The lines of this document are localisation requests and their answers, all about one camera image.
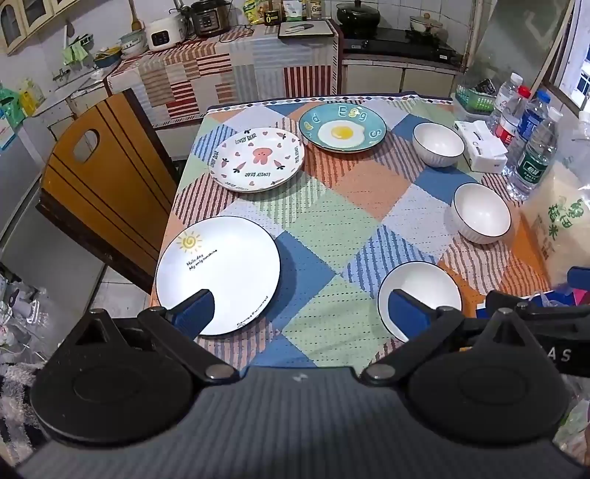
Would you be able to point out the patchwork tablecloth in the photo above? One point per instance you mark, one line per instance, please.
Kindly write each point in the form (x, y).
(322, 207)

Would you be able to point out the stacked ceramic bowls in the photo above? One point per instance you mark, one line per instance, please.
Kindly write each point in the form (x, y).
(134, 43)

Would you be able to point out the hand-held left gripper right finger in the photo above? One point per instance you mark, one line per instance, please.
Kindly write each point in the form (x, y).
(408, 313)

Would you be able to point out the red cap water bottle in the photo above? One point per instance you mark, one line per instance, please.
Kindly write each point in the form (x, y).
(509, 124)

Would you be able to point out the yellow seasoning bag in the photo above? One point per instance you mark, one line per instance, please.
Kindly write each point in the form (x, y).
(251, 11)

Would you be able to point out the green hanging cloth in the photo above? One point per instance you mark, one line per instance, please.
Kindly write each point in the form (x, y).
(76, 51)

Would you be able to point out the black wok with lid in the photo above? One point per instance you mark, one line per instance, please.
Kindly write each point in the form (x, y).
(357, 14)

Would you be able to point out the small black object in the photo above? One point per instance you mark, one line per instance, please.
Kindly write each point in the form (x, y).
(485, 86)

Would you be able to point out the dish basket with utensils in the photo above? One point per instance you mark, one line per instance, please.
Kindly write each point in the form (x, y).
(108, 56)

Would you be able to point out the white rabbit print plate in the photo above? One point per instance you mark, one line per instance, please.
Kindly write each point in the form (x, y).
(258, 156)

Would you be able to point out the white seasoning bag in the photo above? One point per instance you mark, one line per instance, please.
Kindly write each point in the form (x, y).
(292, 9)

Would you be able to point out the cream wall cabinet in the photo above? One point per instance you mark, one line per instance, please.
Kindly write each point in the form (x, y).
(27, 18)

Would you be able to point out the black gas stove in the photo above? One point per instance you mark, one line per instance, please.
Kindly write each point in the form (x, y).
(396, 43)

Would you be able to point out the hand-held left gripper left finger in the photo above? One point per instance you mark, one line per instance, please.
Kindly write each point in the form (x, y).
(196, 311)

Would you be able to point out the green label water bottle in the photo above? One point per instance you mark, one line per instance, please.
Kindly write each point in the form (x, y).
(532, 161)

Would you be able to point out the black rimmed cutting board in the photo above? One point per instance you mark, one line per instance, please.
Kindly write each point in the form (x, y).
(304, 30)

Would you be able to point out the window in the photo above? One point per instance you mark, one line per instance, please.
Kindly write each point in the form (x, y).
(576, 60)

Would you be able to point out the blue fried egg plate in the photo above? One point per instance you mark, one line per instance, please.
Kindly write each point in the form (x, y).
(341, 115)

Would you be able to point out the cream base cabinet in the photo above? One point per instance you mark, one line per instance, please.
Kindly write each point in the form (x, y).
(396, 76)

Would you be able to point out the wooden chair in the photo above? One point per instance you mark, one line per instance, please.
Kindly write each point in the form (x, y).
(101, 184)

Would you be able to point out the white tissue box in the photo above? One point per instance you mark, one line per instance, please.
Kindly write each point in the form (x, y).
(484, 147)

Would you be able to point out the white sun print plate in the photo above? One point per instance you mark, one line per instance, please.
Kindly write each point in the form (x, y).
(230, 267)

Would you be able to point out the white cap clear bottle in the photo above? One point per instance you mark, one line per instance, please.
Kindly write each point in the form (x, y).
(504, 92)

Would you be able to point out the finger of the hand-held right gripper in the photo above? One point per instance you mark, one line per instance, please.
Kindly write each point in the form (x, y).
(580, 277)
(539, 307)

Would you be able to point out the yellow detergent bottle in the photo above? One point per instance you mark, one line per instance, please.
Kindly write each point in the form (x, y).
(30, 96)

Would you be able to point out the dark seasoning jar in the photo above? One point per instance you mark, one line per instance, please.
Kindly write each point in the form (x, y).
(272, 17)

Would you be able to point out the green plastic basket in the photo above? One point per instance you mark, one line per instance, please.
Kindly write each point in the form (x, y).
(474, 99)

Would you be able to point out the striped patchwork counter cloth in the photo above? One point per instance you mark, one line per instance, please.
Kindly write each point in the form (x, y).
(230, 69)

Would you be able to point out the black pressure cooker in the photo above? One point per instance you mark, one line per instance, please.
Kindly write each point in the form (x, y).
(209, 18)

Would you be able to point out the kitchen sink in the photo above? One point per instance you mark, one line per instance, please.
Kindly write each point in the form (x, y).
(73, 87)

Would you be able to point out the wooden spatula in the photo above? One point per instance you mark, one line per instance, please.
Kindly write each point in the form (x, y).
(135, 16)

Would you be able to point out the glass door panel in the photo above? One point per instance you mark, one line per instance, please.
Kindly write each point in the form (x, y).
(516, 37)

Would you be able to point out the clear rice bag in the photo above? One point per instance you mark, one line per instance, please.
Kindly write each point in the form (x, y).
(562, 216)

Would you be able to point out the blue label water bottle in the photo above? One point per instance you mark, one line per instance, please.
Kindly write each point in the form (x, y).
(530, 119)

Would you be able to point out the white rice cooker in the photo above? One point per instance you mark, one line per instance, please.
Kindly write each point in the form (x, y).
(163, 34)

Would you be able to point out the white bowl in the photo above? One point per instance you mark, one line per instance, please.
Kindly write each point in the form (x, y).
(424, 283)
(481, 212)
(438, 142)

